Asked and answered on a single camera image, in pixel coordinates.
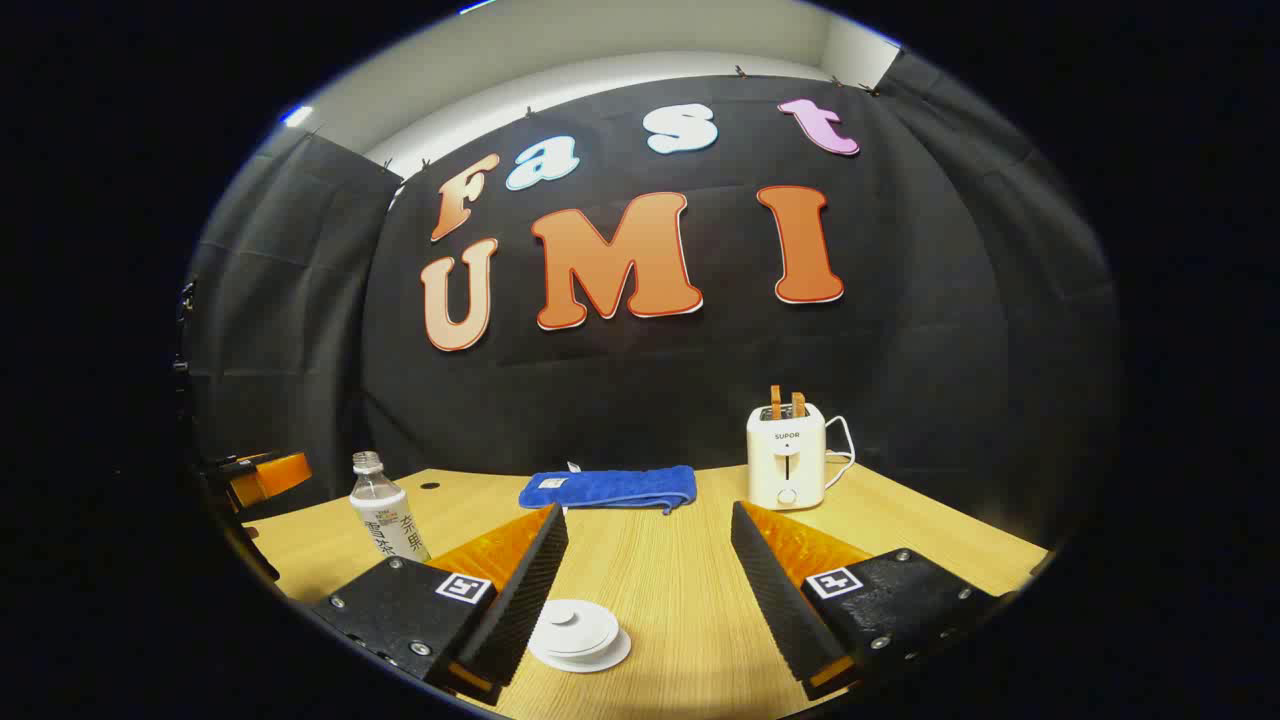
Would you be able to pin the white saucer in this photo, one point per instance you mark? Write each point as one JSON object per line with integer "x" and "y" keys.
{"x": 622, "y": 655}

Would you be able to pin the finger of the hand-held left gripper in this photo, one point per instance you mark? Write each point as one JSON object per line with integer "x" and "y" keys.
{"x": 270, "y": 475}

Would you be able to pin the blue towel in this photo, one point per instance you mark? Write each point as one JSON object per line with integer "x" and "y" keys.
{"x": 610, "y": 487}

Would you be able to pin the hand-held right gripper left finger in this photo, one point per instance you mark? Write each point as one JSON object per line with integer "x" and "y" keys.
{"x": 520, "y": 600}

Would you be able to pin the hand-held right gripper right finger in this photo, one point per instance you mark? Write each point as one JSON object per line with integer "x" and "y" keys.
{"x": 775, "y": 600}

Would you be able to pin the cream toaster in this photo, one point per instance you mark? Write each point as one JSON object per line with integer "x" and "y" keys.
{"x": 785, "y": 460}

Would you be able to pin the clear water bottle green label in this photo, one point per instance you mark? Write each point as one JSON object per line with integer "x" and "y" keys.
{"x": 385, "y": 520}

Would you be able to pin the white teacup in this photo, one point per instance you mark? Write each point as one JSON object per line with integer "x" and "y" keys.
{"x": 611, "y": 641}

